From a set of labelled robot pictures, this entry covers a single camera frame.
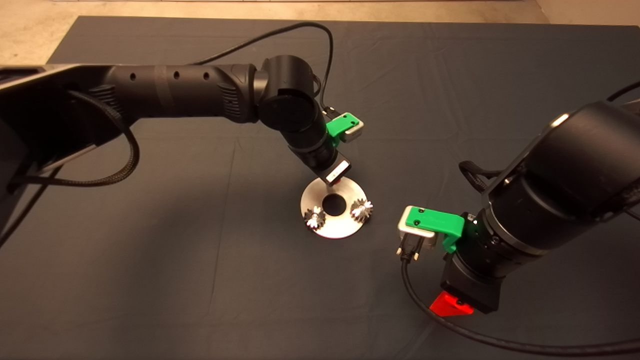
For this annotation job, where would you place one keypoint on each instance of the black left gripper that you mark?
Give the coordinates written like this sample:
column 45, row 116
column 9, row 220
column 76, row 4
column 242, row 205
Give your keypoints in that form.
column 330, row 169

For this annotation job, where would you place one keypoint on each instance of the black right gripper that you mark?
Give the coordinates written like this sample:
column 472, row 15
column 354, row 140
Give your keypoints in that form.
column 470, row 285

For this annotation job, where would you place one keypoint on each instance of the small steel planetary gear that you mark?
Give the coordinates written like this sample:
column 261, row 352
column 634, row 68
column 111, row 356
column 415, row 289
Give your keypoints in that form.
column 315, row 217
column 361, row 210

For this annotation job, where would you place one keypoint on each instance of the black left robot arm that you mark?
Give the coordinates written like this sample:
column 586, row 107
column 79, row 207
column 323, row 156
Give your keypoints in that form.
column 175, row 92

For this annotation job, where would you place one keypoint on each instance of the round metal carrier plate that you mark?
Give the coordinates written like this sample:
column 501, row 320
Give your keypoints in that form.
column 335, row 227

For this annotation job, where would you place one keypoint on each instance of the dark grey table cloth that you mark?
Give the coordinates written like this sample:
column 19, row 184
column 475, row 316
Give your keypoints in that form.
column 400, row 65

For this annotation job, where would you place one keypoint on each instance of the green left camera mount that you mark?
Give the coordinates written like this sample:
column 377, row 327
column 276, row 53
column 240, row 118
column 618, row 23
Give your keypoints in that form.
column 341, row 125

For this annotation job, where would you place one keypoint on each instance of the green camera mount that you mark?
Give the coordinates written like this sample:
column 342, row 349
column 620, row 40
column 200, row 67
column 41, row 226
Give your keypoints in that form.
column 432, row 220
column 341, row 125

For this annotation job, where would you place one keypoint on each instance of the silver right camera box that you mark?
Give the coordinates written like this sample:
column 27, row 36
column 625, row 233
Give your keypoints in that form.
column 414, row 232

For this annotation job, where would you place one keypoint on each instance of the green right camera mount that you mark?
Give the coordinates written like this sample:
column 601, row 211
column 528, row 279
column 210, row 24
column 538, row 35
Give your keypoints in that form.
column 432, row 220

